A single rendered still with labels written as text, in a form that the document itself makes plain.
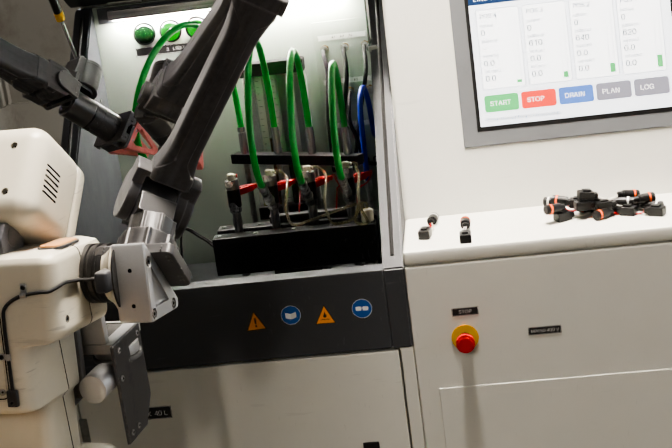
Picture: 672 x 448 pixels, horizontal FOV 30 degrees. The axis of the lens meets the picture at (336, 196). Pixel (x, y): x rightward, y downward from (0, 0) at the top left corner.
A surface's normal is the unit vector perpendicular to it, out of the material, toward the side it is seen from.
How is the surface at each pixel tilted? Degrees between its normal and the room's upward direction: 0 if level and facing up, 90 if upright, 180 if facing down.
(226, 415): 90
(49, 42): 90
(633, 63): 76
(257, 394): 90
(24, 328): 82
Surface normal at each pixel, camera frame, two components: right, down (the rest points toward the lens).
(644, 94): -0.11, 0.03
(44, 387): 0.96, -0.06
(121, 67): -0.07, 0.26
